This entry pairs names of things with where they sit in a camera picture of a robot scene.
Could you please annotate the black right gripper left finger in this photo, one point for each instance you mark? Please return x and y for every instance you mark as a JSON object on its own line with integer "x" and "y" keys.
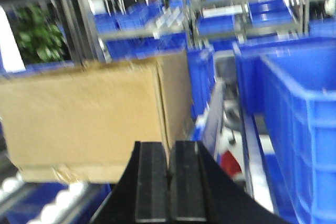
{"x": 141, "y": 194}

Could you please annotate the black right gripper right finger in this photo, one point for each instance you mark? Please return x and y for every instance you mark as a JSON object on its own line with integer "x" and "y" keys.
{"x": 201, "y": 192}

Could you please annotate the large brown cardboard box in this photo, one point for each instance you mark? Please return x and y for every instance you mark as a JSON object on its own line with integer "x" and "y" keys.
{"x": 81, "y": 123}

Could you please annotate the blue bin beside box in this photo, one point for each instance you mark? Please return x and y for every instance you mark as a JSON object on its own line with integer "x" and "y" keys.
{"x": 201, "y": 71}

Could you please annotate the large blue plastic crate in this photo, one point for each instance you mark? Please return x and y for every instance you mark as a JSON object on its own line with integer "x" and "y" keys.
{"x": 291, "y": 82}

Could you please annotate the green plant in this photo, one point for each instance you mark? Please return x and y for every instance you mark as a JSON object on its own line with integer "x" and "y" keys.
{"x": 38, "y": 38}

